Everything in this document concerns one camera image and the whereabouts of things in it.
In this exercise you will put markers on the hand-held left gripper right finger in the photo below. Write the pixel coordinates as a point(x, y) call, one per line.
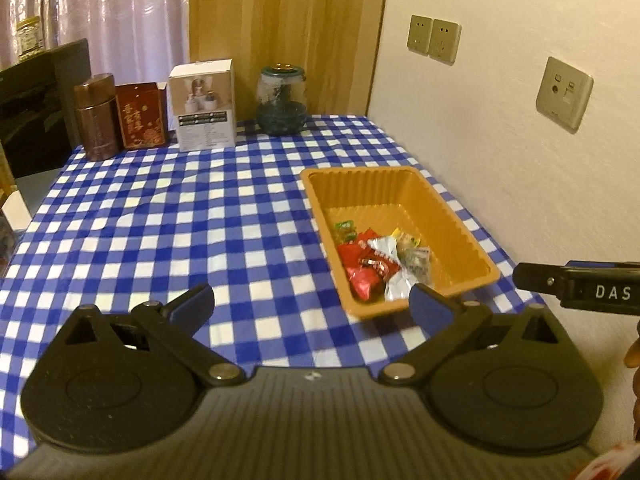
point(430, 305)

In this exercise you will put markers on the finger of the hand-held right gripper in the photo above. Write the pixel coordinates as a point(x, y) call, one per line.
point(540, 277)
point(605, 265)

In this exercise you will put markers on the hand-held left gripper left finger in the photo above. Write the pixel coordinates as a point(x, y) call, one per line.
point(192, 305)

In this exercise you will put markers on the green white snack packet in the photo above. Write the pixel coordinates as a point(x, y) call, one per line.
point(397, 287)

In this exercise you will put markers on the clear silver snack packet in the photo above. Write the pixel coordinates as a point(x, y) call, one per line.
point(417, 260)

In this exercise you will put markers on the small yellow candy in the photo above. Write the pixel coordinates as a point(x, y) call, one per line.
point(398, 234)

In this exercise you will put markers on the orange plastic tray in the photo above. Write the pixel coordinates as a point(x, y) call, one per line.
point(390, 200)

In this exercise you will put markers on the small green candy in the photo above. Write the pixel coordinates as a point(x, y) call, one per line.
point(345, 227)

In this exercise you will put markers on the person's right hand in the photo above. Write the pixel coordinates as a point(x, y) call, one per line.
point(634, 360)

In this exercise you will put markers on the blue white checked tablecloth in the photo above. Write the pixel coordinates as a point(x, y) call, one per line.
point(175, 220)

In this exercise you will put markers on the red white patterned item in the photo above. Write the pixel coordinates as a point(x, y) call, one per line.
point(602, 465)

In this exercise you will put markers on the dark red patterned box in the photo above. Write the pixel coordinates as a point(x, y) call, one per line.
point(142, 115)

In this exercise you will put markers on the white product box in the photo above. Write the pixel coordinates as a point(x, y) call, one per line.
point(202, 105)

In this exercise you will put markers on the brown cylindrical canister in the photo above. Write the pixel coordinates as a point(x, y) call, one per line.
point(95, 117)

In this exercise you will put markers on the glass jar with dark lid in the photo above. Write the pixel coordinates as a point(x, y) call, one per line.
point(281, 102)

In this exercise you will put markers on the black glossy cabinet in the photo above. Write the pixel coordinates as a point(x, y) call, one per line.
point(35, 110)

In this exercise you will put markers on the tan curtain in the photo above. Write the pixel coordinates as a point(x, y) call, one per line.
point(285, 20)

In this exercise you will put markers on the sheer white curtain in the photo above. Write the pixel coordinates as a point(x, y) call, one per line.
point(115, 10)

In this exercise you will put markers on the yellow label jar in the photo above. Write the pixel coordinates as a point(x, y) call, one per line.
point(30, 36)

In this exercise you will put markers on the large beige wall socket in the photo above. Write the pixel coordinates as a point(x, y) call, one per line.
point(564, 92)

